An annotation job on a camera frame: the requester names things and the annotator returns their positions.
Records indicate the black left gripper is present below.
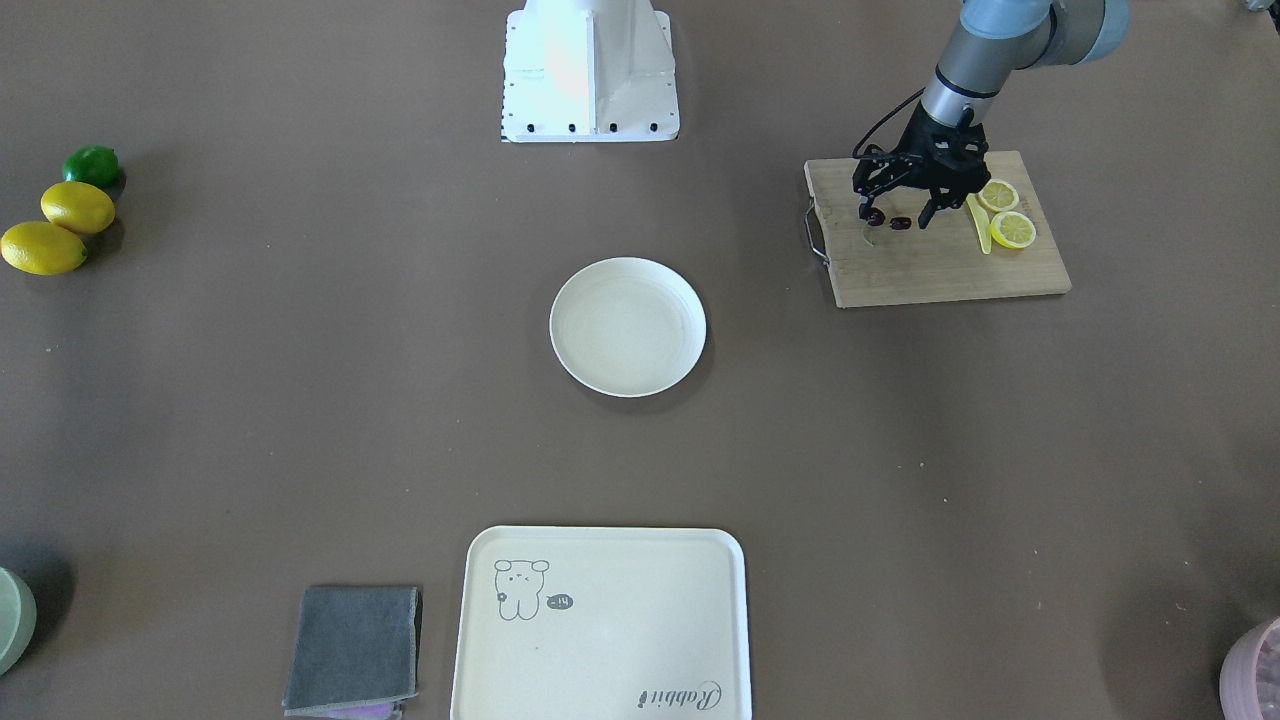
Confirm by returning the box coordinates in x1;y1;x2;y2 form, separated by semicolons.
858;102;991;231

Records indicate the dark red cherry pair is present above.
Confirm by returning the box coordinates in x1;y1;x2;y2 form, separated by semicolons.
865;208;913;231

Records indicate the cream round plate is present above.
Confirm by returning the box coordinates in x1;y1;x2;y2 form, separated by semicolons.
548;258;708;398

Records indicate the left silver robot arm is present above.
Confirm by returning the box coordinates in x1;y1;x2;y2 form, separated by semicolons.
852;1;1130;229

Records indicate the cream rabbit tray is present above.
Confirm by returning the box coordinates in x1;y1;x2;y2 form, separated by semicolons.
451;527;754;719

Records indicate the wooden cutting board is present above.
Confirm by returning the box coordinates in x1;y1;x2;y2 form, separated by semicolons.
803;150;1073;307

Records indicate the yellow plastic knife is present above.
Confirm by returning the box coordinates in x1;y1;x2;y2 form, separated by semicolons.
965;193;993;255

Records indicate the lemon slice upper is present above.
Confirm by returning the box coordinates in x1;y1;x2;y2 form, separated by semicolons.
975;177;1021;214

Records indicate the pink bowl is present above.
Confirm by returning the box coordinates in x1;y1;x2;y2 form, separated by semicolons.
1219;618;1279;719

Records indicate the grey folded cloth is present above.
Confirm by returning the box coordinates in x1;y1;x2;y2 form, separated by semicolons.
282;585;420;719

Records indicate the green lime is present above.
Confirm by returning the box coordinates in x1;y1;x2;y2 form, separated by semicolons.
61;145;122;190

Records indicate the yellow lemon near lime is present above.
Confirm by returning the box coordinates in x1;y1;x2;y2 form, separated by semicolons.
40;181;116;236

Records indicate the yellow lemon far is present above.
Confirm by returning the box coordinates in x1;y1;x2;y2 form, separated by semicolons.
1;222;90;275

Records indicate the mint green bowl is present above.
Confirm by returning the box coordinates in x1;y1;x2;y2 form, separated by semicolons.
0;568;38;675

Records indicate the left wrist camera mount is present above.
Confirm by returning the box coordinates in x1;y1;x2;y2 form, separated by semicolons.
852;143;922;199

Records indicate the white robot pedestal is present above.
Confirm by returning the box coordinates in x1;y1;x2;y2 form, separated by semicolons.
500;1;681;143

